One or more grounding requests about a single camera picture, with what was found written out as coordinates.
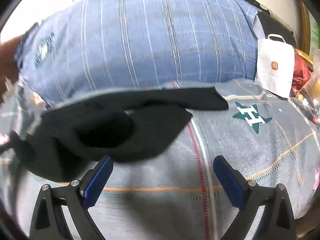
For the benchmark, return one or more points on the dark cloth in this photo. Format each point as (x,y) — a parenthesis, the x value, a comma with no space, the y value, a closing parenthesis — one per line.
(275,25)

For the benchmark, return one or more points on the clear plastic bag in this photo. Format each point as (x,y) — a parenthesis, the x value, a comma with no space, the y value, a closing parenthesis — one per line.
(308,100)

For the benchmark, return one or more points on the blue plaid pillow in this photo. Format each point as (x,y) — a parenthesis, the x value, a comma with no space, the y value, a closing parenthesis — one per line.
(150,42)

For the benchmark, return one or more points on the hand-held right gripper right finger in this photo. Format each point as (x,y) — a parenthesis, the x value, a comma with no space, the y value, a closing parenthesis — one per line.
(229,180)

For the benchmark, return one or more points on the black pants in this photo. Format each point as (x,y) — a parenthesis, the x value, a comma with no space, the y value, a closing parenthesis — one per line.
(112,135)

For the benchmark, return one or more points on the white paper bag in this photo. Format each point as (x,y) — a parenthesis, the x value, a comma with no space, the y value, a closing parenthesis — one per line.
(273,75)

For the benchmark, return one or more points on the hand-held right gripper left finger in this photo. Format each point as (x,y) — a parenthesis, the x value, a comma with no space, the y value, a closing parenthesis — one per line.
(98,180)

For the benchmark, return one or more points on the grey printed bed sheet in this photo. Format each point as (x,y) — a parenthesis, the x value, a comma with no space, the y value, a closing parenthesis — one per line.
(250,155)

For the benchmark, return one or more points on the person's left forearm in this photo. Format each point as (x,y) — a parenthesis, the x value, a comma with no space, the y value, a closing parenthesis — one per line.
(8,65)

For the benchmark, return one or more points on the red plastic bag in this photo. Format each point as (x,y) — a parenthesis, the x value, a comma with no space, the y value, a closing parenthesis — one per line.
(301,72)

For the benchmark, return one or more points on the wooden framed picture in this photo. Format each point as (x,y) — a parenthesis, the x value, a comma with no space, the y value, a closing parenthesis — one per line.
(305,27)

